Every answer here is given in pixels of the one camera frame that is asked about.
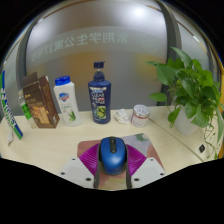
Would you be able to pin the white green shuttlecock tube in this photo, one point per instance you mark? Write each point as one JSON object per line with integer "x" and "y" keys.
{"x": 9, "y": 113}

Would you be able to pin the green potted plant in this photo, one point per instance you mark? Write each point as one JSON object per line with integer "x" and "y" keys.
{"x": 190, "y": 90}

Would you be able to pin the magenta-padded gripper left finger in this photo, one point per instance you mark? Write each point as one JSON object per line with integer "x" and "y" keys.
{"x": 89, "y": 160}

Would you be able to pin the brown carton box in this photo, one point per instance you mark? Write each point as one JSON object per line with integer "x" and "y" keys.
{"x": 41, "y": 103}

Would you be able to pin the white blue-capped shampoo bottle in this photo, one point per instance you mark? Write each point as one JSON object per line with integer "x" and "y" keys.
{"x": 68, "y": 103}

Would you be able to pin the small white-lidded jar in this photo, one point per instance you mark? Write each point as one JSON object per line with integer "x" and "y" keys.
{"x": 140, "y": 116}

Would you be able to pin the small black desk grommet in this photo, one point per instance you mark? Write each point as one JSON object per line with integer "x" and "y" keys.
{"x": 202, "y": 148}

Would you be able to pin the floral pink mouse pad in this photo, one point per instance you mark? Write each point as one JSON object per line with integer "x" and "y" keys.
{"x": 133, "y": 140}

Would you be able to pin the clear green-label drink bottle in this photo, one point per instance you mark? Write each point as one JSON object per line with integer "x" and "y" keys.
{"x": 26, "y": 113}

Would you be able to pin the crumpled white tissue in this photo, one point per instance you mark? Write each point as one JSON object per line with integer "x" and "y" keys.
{"x": 121, "y": 116}

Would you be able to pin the dark blue shampoo bottle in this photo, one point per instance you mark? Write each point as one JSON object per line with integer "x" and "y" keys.
{"x": 99, "y": 100}

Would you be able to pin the blue and black computer mouse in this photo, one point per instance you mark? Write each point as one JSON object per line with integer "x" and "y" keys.
{"x": 112, "y": 155}

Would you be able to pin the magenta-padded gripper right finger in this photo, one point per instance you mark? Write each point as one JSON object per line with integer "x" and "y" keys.
{"x": 136, "y": 160}

